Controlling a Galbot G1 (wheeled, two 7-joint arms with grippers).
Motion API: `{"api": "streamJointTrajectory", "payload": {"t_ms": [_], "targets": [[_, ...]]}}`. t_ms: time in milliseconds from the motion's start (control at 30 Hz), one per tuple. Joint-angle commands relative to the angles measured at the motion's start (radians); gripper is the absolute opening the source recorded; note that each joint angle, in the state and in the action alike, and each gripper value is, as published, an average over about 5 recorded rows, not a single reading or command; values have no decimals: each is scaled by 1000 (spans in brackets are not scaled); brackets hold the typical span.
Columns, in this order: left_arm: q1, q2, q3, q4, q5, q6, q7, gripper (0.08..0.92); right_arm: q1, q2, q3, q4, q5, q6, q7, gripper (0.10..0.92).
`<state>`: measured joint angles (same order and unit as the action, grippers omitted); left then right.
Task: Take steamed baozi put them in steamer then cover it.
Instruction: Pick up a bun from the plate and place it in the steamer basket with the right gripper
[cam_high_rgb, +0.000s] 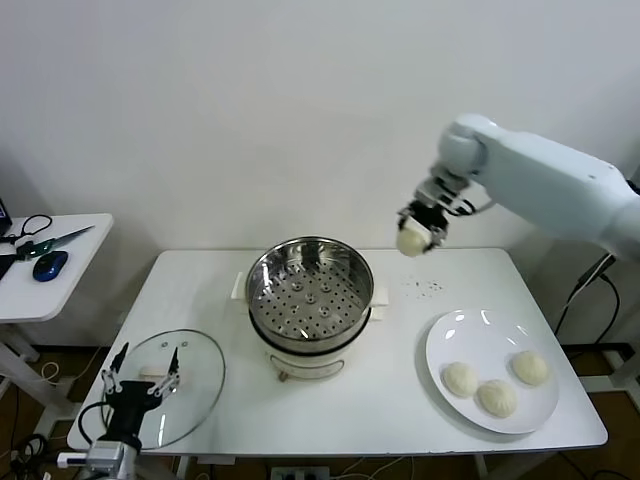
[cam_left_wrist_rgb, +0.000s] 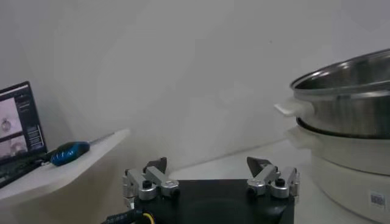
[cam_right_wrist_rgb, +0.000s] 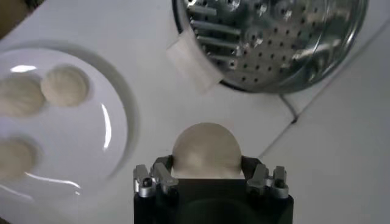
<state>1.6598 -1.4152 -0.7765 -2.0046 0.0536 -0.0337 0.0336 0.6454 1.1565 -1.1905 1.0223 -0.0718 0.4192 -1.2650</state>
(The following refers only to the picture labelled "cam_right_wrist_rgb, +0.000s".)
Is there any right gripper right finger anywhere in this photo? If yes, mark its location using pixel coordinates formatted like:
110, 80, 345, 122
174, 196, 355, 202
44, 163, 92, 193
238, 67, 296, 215
241, 155, 289, 200

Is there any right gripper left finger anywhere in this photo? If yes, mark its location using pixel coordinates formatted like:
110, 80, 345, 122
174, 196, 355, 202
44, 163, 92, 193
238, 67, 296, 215
133, 155, 180, 199

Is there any white steamed baozi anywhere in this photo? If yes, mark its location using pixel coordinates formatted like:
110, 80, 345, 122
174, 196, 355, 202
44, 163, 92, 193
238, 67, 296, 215
40, 65, 90, 108
0, 138, 38, 181
171, 122, 244, 180
0, 75, 47, 117

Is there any stainless perforated steamer basket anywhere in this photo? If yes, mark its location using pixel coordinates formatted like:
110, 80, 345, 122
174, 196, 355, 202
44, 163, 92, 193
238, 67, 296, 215
166, 0, 370, 94

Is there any white round plate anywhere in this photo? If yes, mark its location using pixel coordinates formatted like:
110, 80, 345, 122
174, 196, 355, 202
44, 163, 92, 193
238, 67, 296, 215
0, 47, 129, 214

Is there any grey cooker power cord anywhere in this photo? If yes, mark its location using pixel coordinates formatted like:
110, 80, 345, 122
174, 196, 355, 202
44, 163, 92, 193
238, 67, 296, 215
279, 93, 299, 124

